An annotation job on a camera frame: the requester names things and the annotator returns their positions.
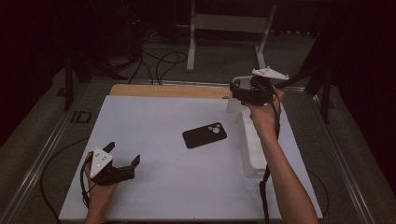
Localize white table cover board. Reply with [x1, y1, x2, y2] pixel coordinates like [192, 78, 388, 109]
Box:
[58, 94, 324, 222]

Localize white plastic bin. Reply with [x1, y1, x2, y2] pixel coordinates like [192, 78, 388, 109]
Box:
[238, 107, 269, 179]

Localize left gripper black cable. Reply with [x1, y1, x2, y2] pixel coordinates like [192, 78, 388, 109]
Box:
[79, 152, 94, 209]

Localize white metal stand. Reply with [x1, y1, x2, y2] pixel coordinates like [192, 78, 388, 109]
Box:
[186, 0, 278, 77]

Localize thin black floor cable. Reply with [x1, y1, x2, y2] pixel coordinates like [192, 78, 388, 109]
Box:
[307, 169, 330, 218]
[39, 136, 90, 222]

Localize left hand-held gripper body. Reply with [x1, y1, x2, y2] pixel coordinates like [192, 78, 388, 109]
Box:
[89, 147, 136, 187]

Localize metal floor rail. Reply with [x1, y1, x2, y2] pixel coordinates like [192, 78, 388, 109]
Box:
[0, 82, 92, 224]
[311, 92, 376, 224]

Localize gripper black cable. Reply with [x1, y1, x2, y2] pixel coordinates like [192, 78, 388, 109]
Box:
[79, 152, 94, 209]
[259, 88, 282, 224]

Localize black looped floor cable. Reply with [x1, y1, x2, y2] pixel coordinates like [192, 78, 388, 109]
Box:
[127, 31, 189, 86]

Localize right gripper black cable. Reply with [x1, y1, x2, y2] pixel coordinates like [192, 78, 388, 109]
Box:
[259, 88, 282, 224]

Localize person's right hand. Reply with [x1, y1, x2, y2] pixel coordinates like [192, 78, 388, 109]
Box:
[248, 87, 285, 141]

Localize wooden table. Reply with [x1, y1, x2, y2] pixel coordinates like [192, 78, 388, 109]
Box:
[109, 83, 232, 101]

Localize person's left hand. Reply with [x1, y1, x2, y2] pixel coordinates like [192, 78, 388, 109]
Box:
[84, 152, 119, 206]

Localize black rectangular floor bracket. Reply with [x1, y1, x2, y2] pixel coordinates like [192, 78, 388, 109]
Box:
[69, 110, 92, 124]

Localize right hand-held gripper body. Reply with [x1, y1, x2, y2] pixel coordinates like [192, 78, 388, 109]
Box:
[248, 66, 290, 106]

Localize black phone case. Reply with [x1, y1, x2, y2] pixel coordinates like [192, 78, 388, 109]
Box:
[181, 121, 228, 149]

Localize black tripod stand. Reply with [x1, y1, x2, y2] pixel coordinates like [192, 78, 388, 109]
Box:
[64, 52, 129, 112]
[274, 31, 335, 125]

